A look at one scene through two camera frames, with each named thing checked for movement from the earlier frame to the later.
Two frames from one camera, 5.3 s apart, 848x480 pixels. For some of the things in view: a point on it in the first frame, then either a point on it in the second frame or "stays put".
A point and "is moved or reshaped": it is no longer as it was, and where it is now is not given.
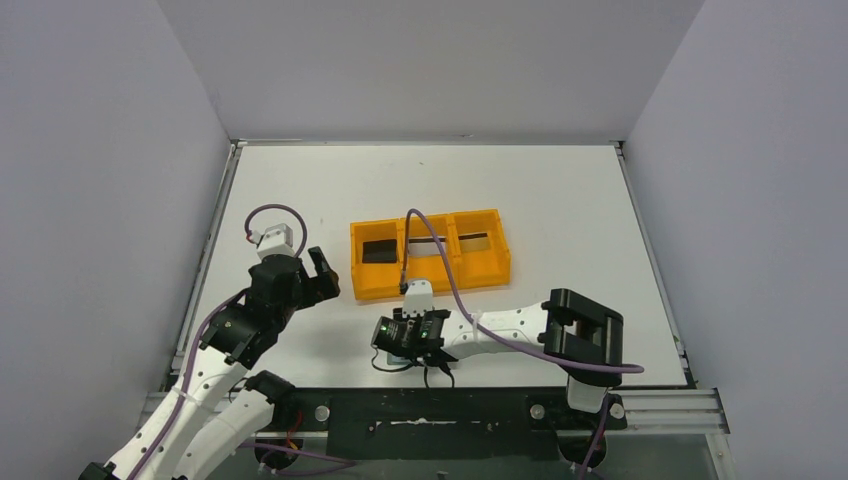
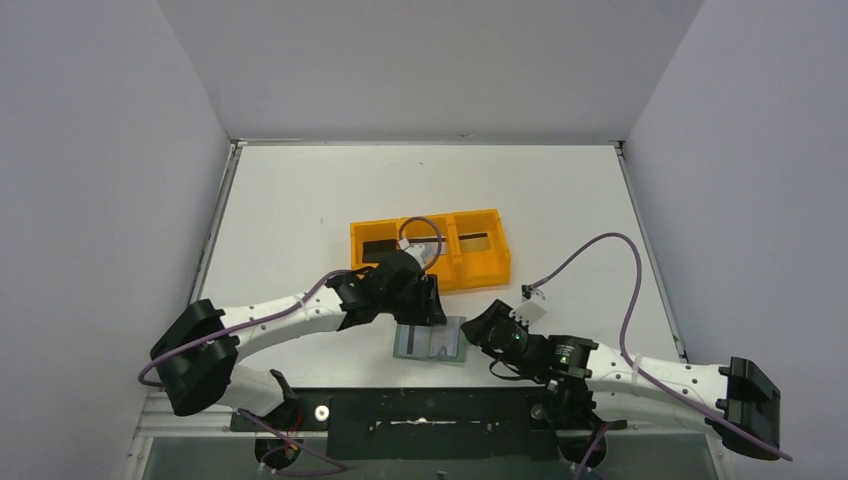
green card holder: [394, 362] is moved or reshaped
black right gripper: [411, 357] → [482, 325]
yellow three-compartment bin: [476, 240] stays put
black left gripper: [304, 280] → [429, 300]
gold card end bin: [475, 245] stays put
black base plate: [439, 424] stays put
